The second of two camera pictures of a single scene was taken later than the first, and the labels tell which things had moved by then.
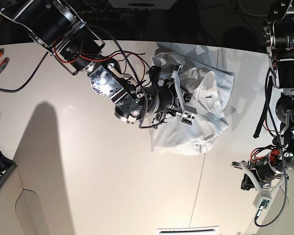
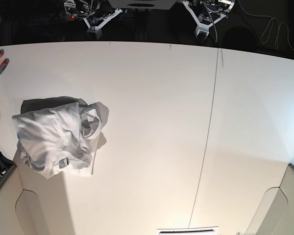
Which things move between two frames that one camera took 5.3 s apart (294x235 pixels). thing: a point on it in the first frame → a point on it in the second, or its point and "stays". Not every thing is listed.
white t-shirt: [206, 91] → [58, 136]
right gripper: [266, 174] → [202, 30]
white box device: [142, 4] stays
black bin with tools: [0, 166] stays
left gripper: [162, 98] → [95, 32]
